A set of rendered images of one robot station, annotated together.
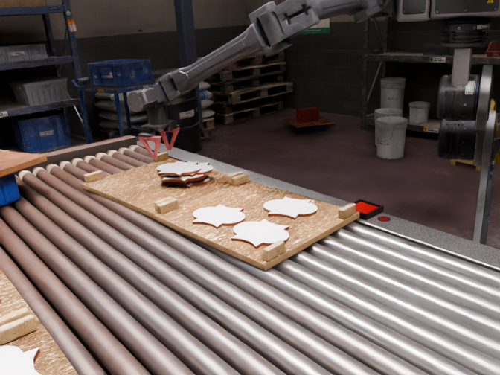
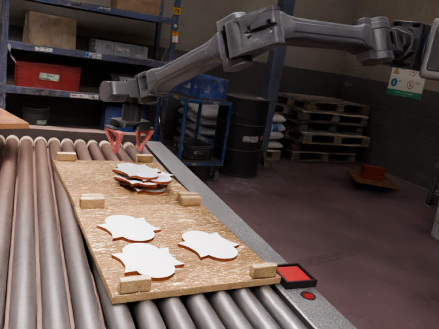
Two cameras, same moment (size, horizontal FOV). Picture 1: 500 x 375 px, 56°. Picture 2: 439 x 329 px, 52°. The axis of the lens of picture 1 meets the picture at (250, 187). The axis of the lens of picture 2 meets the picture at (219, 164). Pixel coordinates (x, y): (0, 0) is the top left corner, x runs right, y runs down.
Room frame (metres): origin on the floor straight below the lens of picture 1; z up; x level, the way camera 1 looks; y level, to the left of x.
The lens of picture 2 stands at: (0.25, -0.33, 1.37)
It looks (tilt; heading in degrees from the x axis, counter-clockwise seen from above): 15 degrees down; 15
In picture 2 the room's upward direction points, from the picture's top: 9 degrees clockwise
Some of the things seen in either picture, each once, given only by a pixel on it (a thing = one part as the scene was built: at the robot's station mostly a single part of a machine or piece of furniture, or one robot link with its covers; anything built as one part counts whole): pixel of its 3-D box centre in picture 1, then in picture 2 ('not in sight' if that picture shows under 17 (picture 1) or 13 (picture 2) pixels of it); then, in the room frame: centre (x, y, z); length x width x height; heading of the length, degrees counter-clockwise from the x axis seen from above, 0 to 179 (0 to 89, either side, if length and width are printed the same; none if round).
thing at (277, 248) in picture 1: (274, 250); (134, 284); (0.89, -0.04, 0.95); 0.06 x 0.02 x 0.03; 133
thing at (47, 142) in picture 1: (41, 131); (123, 119); (5.18, 2.28, 0.32); 0.50 x 0.41 x 0.37; 129
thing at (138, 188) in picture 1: (163, 183); (121, 181); (1.43, 0.28, 0.93); 0.41 x 0.35 x 0.02; 45
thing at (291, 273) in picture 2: (362, 210); (292, 276); (1.14, -0.29, 0.92); 0.06 x 0.06 x 0.01; 39
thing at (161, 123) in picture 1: (158, 117); (131, 113); (1.42, 0.27, 1.14); 0.10 x 0.07 x 0.07; 160
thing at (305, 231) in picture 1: (254, 216); (167, 241); (1.13, -0.01, 0.93); 0.41 x 0.35 x 0.02; 43
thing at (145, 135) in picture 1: (155, 142); (119, 138); (1.39, 0.28, 1.07); 0.07 x 0.07 x 0.09; 70
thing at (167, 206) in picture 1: (167, 206); (92, 202); (1.18, 0.22, 0.95); 0.06 x 0.02 x 0.03; 133
